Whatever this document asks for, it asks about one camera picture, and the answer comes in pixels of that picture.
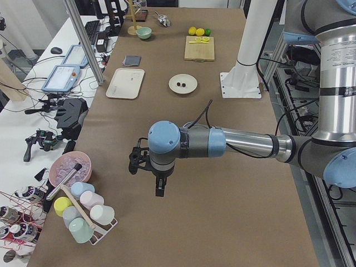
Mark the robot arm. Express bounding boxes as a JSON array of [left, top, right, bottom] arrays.
[[128, 1, 355, 196]]

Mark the round white plate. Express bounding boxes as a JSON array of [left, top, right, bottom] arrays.
[[169, 74, 198, 95]]

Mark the steel muddler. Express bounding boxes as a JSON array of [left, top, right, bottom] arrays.
[[46, 163, 82, 201]]

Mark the white cup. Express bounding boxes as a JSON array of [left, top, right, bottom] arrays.
[[90, 205, 115, 225]]

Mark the pink bowl with ice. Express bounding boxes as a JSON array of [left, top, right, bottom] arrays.
[[49, 151, 92, 187]]

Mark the steel ice scoop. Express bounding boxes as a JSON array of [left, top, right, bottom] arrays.
[[155, 11, 171, 27]]

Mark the grey folded cloth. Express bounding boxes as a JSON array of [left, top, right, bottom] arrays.
[[122, 55, 141, 67]]

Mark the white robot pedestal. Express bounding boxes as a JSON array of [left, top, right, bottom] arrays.
[[220, 0, 278, 98]]

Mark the white cup rack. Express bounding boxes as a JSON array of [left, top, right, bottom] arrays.
[[61, 185, 118, 246]]

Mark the blue teach pendant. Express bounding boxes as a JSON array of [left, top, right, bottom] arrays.
[[42, 65, 80, 93], [62, 44, 88, 68]]

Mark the light blue cup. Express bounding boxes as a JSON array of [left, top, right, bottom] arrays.
[[70, 182, 95, 200]]

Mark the bamboo cutting board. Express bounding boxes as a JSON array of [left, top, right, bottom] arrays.
[[184, 36, 215, 62]]

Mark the whole yellow lemon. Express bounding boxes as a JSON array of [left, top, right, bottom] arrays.
[[195, 28, 205, 36], [188, 27, 196, 36]]

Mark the black keyboard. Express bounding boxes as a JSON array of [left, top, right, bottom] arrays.
[[85, 20, 100, 45]]

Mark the black computer mouse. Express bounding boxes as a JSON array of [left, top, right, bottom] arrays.
[[50, 47, 63, 55]]

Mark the mint green cup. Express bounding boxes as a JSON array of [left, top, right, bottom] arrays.
[[68, 217, 94, 244]]

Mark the black framed wooden tray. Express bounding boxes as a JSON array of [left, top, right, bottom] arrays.
[[135, 10, 148, 22]]

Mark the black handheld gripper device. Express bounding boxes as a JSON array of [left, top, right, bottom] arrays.
[[23, 130, 63, 162]]

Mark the yellow cup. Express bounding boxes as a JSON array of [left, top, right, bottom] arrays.
[[53, 196, 73, 217]]

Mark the grey cup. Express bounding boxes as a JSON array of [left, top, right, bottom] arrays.
[[62, 206, 82, 228]]

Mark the pink cup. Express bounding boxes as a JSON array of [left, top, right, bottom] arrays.
[[80, 191, 104, 210]]

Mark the green lime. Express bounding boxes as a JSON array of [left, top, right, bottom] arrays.
[[205, 28, 211, 36]]

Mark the mint green bowl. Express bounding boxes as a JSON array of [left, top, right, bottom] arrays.
[[136, 27, 152, 39]]

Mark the cream rectangular tray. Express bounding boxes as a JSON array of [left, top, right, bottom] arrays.
[[106, 68, 145, 100]]

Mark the aluminium frame post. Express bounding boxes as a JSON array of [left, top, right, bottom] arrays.
[[63, 0, 105, 86]]

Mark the wooden cup stand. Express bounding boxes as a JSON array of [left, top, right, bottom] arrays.
[[126, 0, 142, 36]]

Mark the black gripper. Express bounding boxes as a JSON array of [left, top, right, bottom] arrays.
[[128, 138, 174, 197]]

